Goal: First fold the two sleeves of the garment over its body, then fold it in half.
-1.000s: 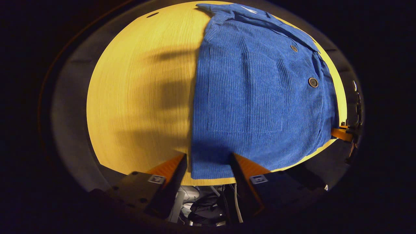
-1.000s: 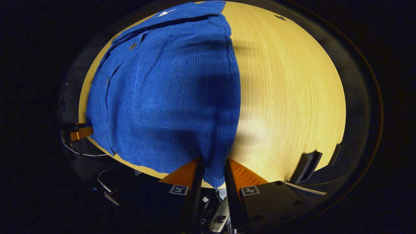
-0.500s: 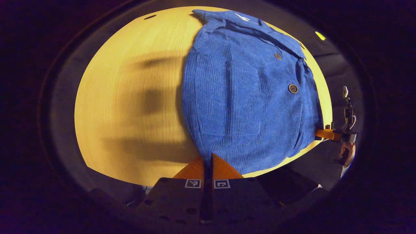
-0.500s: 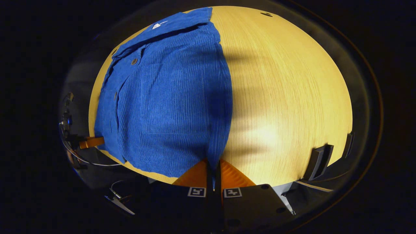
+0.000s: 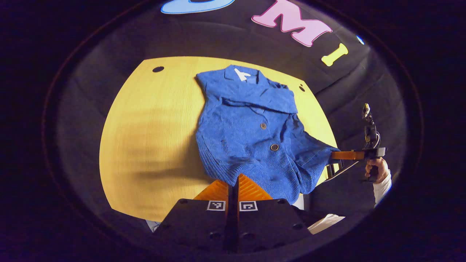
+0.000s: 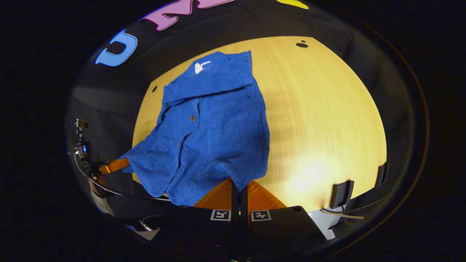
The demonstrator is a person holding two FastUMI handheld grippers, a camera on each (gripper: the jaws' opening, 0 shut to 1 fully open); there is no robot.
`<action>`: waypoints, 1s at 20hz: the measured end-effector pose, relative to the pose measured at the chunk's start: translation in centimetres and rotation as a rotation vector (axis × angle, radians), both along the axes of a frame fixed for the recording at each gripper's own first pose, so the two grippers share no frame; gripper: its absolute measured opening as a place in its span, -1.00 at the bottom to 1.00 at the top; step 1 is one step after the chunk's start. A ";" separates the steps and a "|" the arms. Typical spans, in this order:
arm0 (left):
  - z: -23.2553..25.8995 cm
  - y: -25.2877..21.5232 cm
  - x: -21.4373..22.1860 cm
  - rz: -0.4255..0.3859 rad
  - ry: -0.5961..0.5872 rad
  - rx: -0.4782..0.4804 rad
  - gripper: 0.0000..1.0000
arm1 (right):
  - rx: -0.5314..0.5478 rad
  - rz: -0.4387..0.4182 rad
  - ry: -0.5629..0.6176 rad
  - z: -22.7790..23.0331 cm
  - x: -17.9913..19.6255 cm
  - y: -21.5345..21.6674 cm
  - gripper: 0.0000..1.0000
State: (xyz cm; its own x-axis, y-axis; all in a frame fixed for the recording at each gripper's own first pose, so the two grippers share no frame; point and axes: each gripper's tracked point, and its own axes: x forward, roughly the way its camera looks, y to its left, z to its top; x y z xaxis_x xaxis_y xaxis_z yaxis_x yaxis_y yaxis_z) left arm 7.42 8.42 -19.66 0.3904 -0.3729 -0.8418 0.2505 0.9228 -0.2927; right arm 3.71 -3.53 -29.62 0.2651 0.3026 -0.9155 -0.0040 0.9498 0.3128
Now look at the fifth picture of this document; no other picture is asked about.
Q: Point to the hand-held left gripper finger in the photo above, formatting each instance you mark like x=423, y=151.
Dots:
x=230, y=196
x=236, y=196

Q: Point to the black backdrop cloth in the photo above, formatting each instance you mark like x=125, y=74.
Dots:
x=218, y=36

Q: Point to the person's white shirt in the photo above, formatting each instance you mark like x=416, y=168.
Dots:
x=324, y=223

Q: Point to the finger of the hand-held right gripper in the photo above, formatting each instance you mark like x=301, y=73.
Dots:
x=347, y=155

